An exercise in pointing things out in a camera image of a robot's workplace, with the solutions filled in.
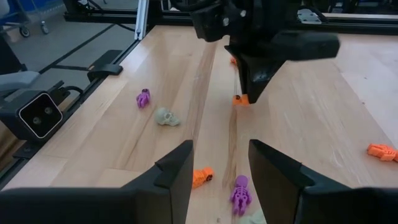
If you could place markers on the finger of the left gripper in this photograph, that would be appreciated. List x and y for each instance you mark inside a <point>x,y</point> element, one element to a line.
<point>264,74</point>
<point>241,68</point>

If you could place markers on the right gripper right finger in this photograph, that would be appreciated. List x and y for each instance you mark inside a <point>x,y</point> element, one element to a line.
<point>311,202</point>

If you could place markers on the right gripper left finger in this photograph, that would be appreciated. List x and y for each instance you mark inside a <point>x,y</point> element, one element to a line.
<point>93,205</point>

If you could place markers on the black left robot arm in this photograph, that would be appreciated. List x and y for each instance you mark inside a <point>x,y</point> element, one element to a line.
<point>183,3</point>

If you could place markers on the pale grey skull toy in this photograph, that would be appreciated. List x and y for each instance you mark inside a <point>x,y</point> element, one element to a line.
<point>253,217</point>
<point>167,117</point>

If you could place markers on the purple skeleton toy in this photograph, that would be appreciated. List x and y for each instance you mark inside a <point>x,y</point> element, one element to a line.
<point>143,98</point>
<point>241,194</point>

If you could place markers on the silver aluminium bar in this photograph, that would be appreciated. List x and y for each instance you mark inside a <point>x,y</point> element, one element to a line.
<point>141,18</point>

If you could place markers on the grey chair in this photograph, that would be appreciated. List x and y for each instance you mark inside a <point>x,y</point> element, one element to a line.
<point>15,81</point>

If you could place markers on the blue bin cart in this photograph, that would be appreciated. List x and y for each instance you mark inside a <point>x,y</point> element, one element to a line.
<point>31,4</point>

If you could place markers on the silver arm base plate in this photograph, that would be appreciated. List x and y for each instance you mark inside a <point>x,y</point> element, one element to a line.
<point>308,16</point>

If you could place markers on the table level camera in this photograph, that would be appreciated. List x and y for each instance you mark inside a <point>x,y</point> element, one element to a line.
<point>31,115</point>

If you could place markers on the black table edge bracket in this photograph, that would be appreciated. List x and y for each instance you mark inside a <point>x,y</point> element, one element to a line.
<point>104,67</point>

